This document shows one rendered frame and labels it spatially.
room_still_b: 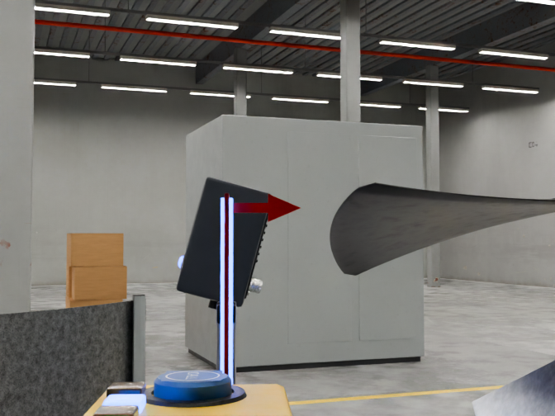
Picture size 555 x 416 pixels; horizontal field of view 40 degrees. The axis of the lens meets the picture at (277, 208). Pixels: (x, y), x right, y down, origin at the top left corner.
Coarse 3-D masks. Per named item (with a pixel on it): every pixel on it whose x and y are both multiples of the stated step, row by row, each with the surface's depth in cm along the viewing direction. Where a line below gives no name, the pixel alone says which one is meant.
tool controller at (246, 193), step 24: (216, 192) 122; (240, 192) 122; (264, 192) 122; (216, 216) 122; (240, 216) 122; (264, 216) 122; (192, 240) 121; (216, 240) 122; (240, 240) 122; (192, 264) 121; (216, 264) 121; (240, 264) 122; (192, 288) 121; (216, 288) 121; (240, 288) 121
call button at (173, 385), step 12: (168, 372) 40; (180, 372) 40; (192, 372) 40; (204, 372) 40; (216, 372) 40; (156, 384) 39; (168, 384) 38; (180, 384) 38; (192, 384) 38; (204, 384) 38; (216, 384) 38; (228, 384) 39; (156, 396) 38; (168, 396) 38; (180, 396) 38; (192, 396) 38; (204, 396) 38; (216, 396) 38
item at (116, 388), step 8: (112, 384) 39; (120, 384) 39; (128, 384) 39; (136, 384) 39; (144, 384) 40; (112, 392) 38; (120, 392) 38; (128, 392) 38; (136, 392) 38; (144, 392) 39
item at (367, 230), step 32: (352, 192) 58; (384, 192) 57; (416, 192) 57; (448, 192) 57; (352, 224) 64; (384, 224) 65; (416, 224) 66; (448, 224) 68; (480, 224) 70; (352, 256) 73; (384, 256) 75
